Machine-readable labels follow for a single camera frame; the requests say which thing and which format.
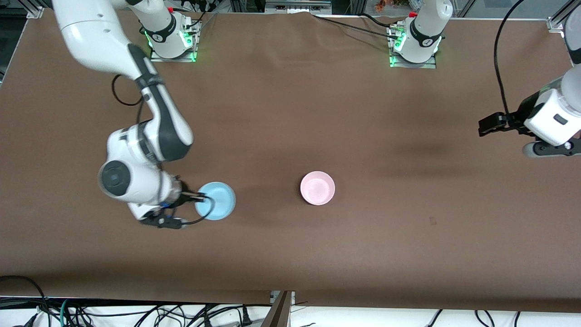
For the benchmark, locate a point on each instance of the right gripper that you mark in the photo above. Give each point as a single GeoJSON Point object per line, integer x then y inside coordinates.
{"type": "Point", "coordinates": [179, 194]}

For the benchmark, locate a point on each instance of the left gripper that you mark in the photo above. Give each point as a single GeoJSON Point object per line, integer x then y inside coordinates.
{"type": "Point", "coordinates": [518, 119]}

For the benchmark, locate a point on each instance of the blue bowl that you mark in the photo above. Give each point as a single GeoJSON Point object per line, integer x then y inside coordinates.
{"type": "Point", "coordinates": [220, 202]}

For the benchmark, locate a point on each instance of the pink bowl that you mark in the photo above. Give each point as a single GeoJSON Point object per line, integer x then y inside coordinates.
{"type": "Point", "coordinates": [317, 188]}

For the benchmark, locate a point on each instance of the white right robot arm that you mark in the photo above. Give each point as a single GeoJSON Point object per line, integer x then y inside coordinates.
{"type": "Point", "coordinates": [91, 32]}

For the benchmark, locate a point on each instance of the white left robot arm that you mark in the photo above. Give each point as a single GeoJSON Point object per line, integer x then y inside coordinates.
{"type": "Point", "coordinates": [426, 27]}

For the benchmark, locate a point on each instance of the brown table cover sheet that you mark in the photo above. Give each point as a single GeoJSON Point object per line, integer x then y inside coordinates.
{"type": "Point", "coordinates": [290, 113]}

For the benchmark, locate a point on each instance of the black power plug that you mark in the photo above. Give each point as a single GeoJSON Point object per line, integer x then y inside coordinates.
{"type": "Point", "coordinates": [246, 315]}

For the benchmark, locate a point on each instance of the aluminium profile beam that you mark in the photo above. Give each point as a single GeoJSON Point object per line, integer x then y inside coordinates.
{"type": "Point", "coordinates": [279, 313]}

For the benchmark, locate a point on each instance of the small orange object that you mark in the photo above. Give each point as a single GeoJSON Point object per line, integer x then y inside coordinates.
{"type": "Point", "coordinates": [383, 4]}

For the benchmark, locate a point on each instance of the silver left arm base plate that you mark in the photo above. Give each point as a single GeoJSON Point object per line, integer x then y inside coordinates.
{"type": "Point", "coordinates": [426, 65]}

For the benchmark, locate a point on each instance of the aluminium frame corner bracket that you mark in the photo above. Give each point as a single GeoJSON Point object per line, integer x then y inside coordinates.
{"type": "Point", "coordinates": [556, 23]}
{"type": "Point", "coordinates": [36, 12]}

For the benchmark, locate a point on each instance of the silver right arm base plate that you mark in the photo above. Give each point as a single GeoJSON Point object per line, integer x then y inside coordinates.
{"type": "Point", "coordinates": [181, 58]}

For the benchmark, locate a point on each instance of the grey metal rail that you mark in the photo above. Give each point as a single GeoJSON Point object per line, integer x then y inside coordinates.
{"type": "Point", "coordinates": [297, 6]}

